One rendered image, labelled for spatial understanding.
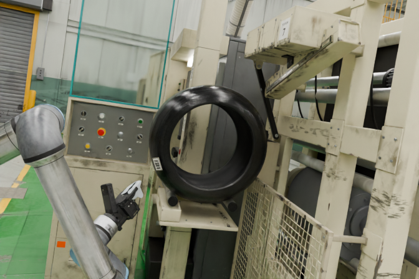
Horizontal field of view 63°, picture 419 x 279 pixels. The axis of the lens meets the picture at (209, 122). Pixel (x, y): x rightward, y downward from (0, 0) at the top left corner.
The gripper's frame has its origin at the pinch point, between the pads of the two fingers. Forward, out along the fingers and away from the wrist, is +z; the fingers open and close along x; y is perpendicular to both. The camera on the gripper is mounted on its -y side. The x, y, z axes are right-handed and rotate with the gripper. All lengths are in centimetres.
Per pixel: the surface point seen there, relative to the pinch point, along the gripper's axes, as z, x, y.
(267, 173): 61, 15, 51
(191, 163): 45, -16, 25
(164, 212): 3.6, -2.7, 21.5
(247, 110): 47, 32, 3
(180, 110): 29.9, 13.4, -12.9
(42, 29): 522, -750, -156
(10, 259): -15, -172, 44
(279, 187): 62, 16, 63
